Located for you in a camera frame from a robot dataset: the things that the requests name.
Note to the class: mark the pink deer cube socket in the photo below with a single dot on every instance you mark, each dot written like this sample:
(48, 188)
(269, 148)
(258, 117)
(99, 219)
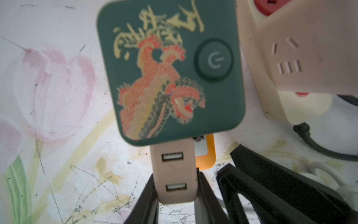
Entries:
(312, 46)

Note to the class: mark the orange power strip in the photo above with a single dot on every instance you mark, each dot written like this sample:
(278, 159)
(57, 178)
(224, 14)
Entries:
(205, 154)

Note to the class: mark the cream power strip red sockets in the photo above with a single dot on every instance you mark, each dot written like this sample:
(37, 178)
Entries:
(285, 106)

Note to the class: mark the pink dual USB charger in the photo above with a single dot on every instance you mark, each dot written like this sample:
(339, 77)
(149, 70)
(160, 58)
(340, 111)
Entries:
(174, 171)

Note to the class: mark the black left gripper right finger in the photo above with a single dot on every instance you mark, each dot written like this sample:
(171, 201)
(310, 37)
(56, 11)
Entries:
(206, 205)

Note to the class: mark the green dragon cube socket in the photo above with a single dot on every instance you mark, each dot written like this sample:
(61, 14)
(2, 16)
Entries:
(174, 68)

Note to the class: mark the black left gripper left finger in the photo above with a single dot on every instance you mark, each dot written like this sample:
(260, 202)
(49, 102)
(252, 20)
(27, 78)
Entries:
(147, 207)

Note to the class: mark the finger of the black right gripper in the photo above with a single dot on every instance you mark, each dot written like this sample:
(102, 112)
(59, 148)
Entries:
(271, 208)
(318, 203)

